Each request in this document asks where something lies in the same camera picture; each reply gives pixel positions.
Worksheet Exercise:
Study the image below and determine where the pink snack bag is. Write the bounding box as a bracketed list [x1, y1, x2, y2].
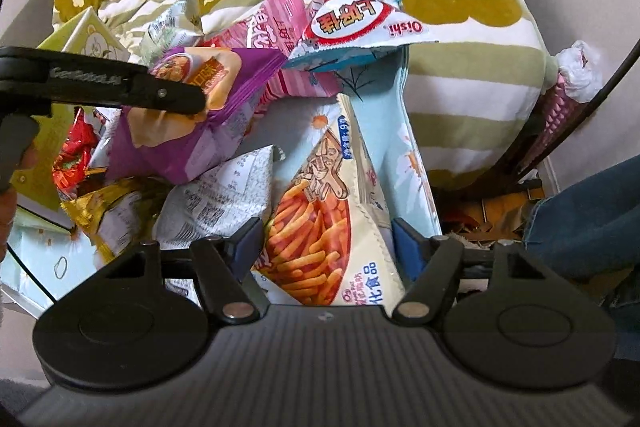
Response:
[197, 0, 343, 98]

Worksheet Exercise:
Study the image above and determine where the purple snack bag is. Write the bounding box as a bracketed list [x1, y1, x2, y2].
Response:
[106, 46, 287, 186]

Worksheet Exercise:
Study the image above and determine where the silver snack bag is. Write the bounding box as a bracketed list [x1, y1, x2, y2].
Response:
[139, 0, 207, 64]

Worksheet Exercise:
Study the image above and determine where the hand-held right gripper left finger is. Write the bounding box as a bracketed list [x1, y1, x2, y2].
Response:
[100, 217, 273, 325]

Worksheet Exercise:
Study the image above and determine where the white text-printed snack bag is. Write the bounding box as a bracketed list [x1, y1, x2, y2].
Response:
[152, 146, 282, 254]

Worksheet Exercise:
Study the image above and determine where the pink woven basket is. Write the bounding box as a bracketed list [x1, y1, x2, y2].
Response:
[536, 74, 584, 144]

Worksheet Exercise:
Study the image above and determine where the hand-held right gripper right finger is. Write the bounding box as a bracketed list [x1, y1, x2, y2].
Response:
[391, 217, 551, 324]

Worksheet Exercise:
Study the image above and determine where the white plastic bag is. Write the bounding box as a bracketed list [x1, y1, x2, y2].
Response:
[554, 40, 607, 104]

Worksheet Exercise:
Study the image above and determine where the person's left hand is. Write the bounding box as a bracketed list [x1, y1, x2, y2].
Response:
[0, 146, 37, 264]

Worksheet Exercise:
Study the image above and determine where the person's jeans leg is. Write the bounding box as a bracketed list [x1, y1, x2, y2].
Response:
[521, 153, 640, 360]

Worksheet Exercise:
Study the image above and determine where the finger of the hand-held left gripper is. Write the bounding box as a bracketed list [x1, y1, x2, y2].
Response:
[122, 68, 207, 112]

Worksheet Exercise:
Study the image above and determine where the yellow-green bear print box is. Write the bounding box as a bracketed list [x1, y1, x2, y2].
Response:
[9, 6, 132, 214]

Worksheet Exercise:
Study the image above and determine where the white snack bag red label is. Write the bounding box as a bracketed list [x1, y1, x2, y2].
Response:
[284, 0, 442, 72]

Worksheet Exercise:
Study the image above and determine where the thin black cable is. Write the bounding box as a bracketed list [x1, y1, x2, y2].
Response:
[4, 251, 57, 309]

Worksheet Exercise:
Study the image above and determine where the green striped floral blanket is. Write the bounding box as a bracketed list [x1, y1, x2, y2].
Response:
[52, 0, 562, 188]

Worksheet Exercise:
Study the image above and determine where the snack bag with orange sticks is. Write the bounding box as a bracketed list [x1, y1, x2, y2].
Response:
[251, 93, 407, 308]

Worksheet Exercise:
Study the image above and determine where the golden snack bag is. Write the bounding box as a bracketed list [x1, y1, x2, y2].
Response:
[61, 178, 172, 264]

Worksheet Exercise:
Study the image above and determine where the grey bed frame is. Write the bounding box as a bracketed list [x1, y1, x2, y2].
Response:
[0, 0, 57, 52]

